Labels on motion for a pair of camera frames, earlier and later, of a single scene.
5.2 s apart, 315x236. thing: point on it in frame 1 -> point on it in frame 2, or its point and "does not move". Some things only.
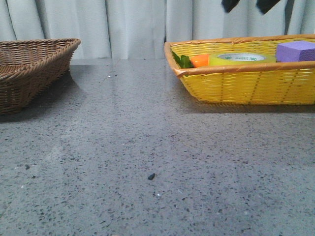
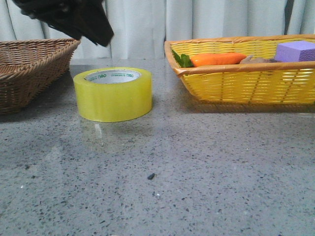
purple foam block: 295,51 does not move
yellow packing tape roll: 224,58 -> 113,94
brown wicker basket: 29,67 does not move
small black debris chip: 151,176 does not move
